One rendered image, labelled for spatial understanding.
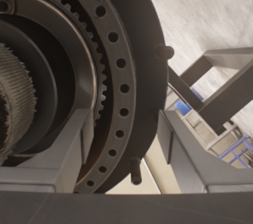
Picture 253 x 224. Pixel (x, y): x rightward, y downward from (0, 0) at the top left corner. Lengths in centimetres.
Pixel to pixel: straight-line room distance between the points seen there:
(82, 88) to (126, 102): 12
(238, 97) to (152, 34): 115
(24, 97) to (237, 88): 127
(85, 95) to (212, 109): 109
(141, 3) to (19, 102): 20
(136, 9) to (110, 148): 19
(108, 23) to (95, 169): 19
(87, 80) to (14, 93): 13
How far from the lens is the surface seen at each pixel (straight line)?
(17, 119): 23
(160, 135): 16
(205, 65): 240
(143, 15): 28
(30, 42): 26
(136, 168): 31
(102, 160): 26
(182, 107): 650
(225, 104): 135
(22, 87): 23
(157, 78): 28
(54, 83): 26
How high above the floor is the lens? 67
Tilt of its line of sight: 11 degrees up
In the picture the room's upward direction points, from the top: 133 degrees counter-clockwise
